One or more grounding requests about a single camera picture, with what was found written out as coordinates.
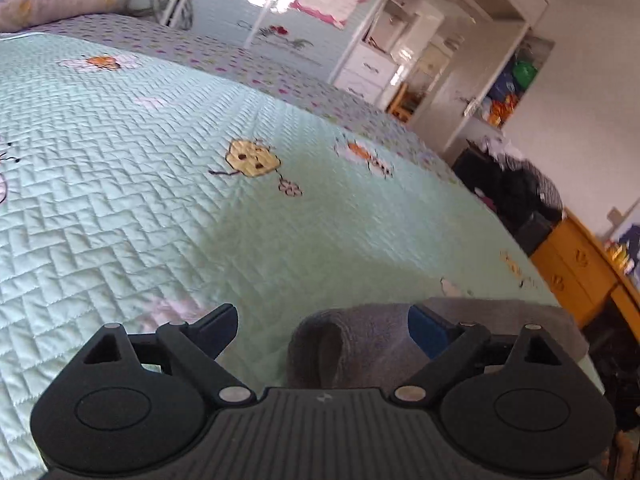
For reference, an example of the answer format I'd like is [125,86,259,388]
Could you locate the pile of clothes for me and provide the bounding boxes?
[479,136,565,222]

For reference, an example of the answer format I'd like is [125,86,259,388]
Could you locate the black armchair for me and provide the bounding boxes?
[451,146,567,257]

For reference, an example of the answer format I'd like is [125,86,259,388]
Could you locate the colourful hanging bags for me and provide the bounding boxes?
[484,56,539,127]

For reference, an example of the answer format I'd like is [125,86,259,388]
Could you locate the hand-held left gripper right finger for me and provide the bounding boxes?
[387,304,568,409]

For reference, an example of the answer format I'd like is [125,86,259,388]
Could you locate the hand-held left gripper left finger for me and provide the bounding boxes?
[80,303,257,409]

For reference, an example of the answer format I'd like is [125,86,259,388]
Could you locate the white drawer cabinet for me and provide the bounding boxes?
[332,41,402,104]

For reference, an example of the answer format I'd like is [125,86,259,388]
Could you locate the grey knit sweater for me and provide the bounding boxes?
[287,297,592,392]

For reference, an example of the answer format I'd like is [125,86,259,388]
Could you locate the wooden dresser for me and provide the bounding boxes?
[529,206,640,332]

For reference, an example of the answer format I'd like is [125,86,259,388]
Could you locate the bee print quilted bedspread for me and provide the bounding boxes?
[0,32,607,480]

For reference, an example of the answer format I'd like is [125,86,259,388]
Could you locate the yellow toy figures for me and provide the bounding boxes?
[604,241,632,272]

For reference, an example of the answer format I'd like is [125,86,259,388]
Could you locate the sliding door wardrobe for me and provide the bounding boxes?
[100,0,417,82]

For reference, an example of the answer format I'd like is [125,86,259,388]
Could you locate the white door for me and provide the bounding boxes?
[414,19,532,152]

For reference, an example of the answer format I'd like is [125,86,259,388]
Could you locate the wooden chair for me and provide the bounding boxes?
[387,82,417,124]

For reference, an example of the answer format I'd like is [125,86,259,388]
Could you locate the dotted purple bed sheet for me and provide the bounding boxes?
[22,12,453,173]

